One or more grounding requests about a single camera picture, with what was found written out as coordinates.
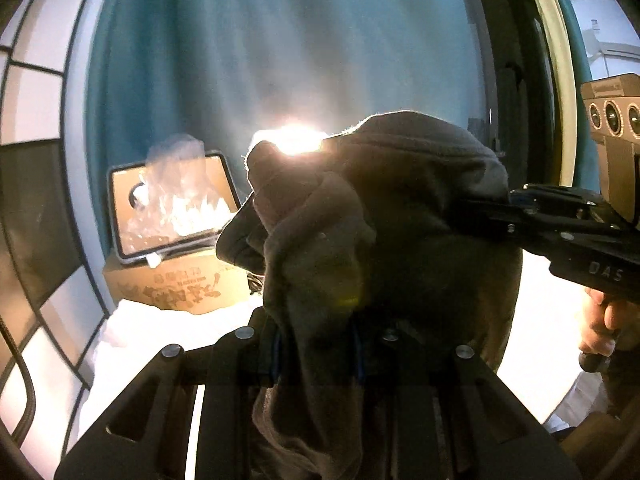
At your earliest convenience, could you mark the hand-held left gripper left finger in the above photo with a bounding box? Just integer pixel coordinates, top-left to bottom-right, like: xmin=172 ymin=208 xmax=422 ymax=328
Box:
xmin=55 ymin=307 xmax=282 ymax=480

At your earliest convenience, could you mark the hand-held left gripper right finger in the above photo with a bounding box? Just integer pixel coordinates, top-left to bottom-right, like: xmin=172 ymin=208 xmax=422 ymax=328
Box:
xmin=350 ymin=320 xmax=583 ymax=480

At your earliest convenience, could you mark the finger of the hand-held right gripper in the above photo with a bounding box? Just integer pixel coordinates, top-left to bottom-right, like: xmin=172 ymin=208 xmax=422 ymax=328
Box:
xmin=457 ymin=200 xmax=617 ymax=257
xmin=510 ymin=185 xmax=601 ymax=212

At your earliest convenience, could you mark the brown t-shirt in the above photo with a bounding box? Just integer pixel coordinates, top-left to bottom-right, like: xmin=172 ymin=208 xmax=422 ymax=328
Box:
xmin=216 ymin=110 xmax=524 ymax=480

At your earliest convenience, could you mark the person's right hand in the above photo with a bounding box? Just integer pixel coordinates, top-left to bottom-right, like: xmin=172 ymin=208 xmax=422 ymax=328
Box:
xmin=577 ymin=287 xmax=640 ymax=363

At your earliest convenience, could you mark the cardboard box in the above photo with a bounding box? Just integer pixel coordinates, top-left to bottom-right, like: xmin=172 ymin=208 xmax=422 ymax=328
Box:
xmin=102 ymin=249 xmax=262 ymax=316

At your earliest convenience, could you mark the teal curtain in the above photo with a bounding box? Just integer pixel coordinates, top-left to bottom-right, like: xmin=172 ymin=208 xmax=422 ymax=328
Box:
xmin=87 ymin=0 xmax=493 ymax=311
xmin=545 ymin=0 xmax=592 ymax=82

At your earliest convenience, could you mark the clear plastic bag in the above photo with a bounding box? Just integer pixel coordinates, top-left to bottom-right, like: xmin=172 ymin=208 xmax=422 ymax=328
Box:
xmin=120 ymin=132 xmax=237 ymax=247

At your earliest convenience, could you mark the white desk lamp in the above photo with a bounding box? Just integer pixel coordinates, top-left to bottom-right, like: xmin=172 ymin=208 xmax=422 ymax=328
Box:
xmin=254 ymin=124 xmax=327 ymax=155

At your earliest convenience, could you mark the pale yellow door frame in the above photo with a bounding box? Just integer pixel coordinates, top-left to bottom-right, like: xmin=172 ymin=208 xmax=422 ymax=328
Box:
xmin=515 ymin=0 xmax=577 ymax=189

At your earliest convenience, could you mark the white wall conduit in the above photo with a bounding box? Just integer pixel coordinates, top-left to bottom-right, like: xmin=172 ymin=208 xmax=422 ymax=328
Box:
xmin=585 ymin=19 xmax=640 ymax=63

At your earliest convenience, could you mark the black braided cable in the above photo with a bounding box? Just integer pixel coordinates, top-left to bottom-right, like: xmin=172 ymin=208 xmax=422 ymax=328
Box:
xmin=0 ymin=307 xmax=37 ymax=442

